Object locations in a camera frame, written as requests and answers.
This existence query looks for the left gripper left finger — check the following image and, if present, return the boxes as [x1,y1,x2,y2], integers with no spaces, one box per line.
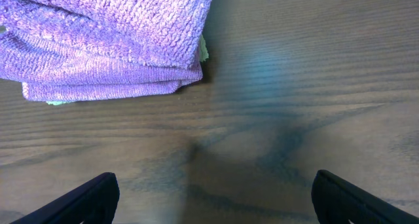
[11,172,120,224]

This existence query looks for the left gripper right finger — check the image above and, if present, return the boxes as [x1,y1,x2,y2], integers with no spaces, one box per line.
[311,170,418,224]

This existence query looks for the folded purple cloth stack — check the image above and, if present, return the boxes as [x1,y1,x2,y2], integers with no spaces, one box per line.
[1,0,211,86]

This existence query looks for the green cloth under purple stack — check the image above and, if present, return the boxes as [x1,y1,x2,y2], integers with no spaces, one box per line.
[0,24,210,106]

